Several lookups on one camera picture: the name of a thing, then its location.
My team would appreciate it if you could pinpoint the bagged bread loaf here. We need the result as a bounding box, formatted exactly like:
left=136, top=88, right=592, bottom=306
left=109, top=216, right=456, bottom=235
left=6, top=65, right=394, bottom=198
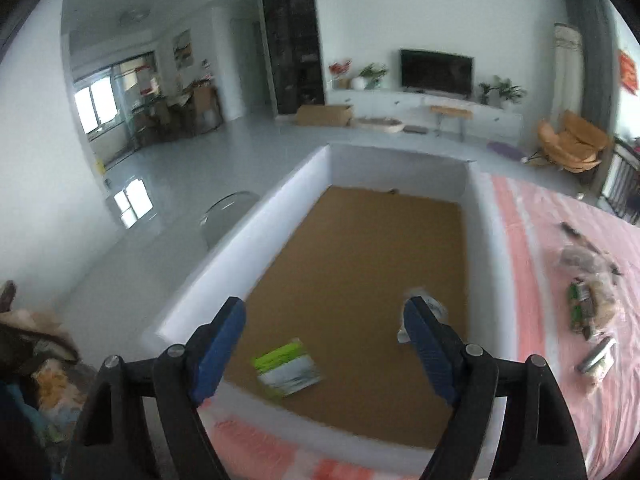
left=559, top=244, right=622, bottom=333

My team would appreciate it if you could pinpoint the small wooden stool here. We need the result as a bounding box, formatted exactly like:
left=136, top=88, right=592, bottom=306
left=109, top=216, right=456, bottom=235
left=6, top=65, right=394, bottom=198
left=430, top=105, right=473, bottom=141

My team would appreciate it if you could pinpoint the leafy plant white pot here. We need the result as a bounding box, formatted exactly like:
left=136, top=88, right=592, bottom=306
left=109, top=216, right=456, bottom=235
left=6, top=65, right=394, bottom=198
left=492, top=76, right=527, bottom=110

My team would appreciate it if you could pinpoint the white cardboard storage box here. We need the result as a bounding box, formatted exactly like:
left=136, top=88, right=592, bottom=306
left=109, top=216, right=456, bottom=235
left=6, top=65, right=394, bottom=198
left=143, top=144, right=518, bottom=459

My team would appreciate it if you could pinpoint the black tall cabinet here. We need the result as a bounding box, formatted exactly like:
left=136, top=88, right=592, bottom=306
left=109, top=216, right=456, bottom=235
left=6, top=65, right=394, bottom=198
left=262, top=0, right=324, bottom=115

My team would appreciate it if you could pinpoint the green white snack packet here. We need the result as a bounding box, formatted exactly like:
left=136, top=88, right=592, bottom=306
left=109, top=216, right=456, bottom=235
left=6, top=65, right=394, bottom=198
left=250, top=338, right=323, bottom=399

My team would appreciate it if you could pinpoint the small potted plant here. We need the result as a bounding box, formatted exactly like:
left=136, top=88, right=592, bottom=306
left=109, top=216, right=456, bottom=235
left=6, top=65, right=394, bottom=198
left=478, top=82, right=494, bottom=105

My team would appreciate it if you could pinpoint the striped pink grey tablecloth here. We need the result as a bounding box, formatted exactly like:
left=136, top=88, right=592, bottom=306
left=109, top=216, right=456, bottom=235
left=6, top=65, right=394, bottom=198
left=201, top=174, right=639, bottom=479

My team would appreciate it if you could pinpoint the brown cardboard box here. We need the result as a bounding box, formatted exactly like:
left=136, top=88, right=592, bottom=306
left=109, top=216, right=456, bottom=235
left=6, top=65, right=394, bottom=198
left=295, top=105, right=354, bottom=127

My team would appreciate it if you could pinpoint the white tv cabinet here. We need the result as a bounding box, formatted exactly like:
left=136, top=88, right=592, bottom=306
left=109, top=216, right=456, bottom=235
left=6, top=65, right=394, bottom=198
left=326, top=90, right=524, bottom=144

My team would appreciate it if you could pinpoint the dark wooden chair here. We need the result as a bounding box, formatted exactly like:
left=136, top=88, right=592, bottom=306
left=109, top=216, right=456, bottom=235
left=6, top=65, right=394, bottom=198
left=598, top=138, right=639, bottom=226

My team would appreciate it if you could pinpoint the black flat television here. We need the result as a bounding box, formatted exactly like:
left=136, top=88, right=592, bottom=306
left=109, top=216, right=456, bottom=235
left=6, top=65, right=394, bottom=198
left=400, top=49, right=474, bottom=98

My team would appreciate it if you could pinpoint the orange lounge chair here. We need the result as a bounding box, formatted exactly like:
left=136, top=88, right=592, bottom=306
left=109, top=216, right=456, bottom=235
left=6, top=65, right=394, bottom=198
left=538, top=110, right=611, bottom=174

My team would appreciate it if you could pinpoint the red flower vase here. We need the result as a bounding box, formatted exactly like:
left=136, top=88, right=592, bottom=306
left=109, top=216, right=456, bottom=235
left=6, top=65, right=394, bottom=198
left=329, top=58, right=352, bottom=90

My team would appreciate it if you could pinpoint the green potted plant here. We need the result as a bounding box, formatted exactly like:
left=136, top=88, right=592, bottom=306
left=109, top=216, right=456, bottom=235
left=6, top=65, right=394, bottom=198
left=359, top=63, right=388, bottom=90

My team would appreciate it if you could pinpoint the red wall hanging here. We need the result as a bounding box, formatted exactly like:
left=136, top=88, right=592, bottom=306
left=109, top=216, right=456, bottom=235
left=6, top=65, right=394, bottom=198
left=618, top=50, right=639, bottom=94

